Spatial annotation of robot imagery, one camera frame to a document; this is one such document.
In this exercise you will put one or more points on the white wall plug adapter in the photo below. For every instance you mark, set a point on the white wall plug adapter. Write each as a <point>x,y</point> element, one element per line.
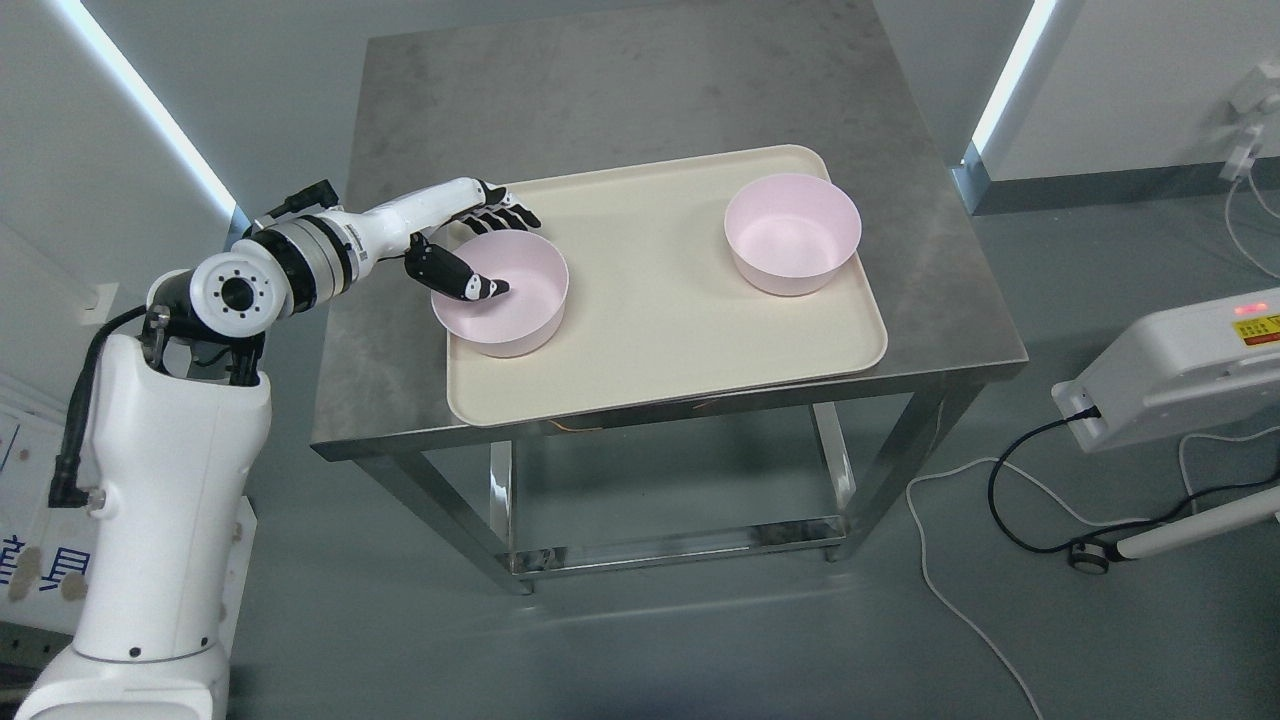
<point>1253,111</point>

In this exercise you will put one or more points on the white wall socket box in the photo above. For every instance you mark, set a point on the white wall socket box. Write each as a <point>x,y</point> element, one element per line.
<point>100,309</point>

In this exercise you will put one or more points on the white machine with red light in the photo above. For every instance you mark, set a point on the white machine with red light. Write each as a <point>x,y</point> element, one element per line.
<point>1183,369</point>

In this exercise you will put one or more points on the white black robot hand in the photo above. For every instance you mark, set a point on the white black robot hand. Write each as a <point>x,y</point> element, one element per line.
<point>440,225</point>

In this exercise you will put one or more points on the beige plastic tray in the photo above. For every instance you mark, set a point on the beige plastic tray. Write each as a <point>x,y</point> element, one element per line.
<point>656,311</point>

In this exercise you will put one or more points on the white signboard with blue letters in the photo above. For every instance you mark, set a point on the white signboard with blue letters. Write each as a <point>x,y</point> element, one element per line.
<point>46,552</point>

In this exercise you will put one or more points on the pink bowl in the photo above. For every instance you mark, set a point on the pink bowl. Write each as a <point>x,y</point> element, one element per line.
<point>790,233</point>
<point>522,319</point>

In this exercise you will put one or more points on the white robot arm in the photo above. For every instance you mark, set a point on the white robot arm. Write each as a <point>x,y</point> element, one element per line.
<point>169,413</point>

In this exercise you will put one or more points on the white tube with caster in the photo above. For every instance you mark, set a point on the white tube with caster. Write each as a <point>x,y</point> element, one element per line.
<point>1093,556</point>

